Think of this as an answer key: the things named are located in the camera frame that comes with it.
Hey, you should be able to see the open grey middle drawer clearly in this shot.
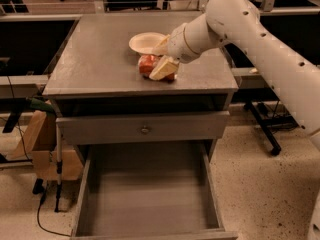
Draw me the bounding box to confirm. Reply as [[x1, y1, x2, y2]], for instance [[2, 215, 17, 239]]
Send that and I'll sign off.
[[70, 141, 238, 240]]

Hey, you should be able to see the red coke can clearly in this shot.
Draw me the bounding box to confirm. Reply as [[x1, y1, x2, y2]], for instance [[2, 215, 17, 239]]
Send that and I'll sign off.
[[138, 54, 175, 82]]

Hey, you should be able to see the round metal drawer knob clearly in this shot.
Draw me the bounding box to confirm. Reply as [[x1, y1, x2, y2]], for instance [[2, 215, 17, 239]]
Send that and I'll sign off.
[[141, 125, 151, 134]]

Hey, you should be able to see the brown cardboard box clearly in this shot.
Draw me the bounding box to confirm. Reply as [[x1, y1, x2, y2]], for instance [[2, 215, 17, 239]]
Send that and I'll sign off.
[[10, 111, 83, 181]]

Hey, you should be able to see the small cream scrap on rail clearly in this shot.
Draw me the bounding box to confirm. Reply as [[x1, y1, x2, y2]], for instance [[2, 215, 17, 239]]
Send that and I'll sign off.
[[249, 68, 258, 74]]

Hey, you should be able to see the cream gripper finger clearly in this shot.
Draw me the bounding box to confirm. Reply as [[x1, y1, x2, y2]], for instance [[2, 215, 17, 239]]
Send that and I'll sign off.
[[149, 56, 179, 81], [152, 35, 170, 56]]

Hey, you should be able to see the closed grey top drawer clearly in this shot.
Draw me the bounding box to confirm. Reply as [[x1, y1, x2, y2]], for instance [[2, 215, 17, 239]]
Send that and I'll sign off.
[[56, 111, 230, 145]]

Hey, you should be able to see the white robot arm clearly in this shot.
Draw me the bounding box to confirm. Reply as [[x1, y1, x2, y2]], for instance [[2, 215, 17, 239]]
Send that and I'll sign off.
[[152, 0, 320, 149]]

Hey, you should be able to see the grey drawer cabinet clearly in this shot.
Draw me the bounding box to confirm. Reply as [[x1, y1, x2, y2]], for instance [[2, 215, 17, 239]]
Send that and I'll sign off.
[[42, 10, 240, 158]]

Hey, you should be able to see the white bowl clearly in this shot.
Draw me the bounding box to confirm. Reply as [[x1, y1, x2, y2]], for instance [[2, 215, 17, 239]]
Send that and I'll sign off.
[[129, 32, 165, 54]]

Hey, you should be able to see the black table leg base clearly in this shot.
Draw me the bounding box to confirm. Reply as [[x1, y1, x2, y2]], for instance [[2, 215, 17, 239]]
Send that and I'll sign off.
[[244, 101, 298, 156]]

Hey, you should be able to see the silver black tripod leg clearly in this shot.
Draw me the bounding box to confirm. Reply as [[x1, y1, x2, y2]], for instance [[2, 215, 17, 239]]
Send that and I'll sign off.
[[54, 126, 63, 213]]

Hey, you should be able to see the black floor cable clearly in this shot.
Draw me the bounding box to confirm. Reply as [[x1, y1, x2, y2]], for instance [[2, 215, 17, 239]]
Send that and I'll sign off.
[[35, 183, 72, 238]]

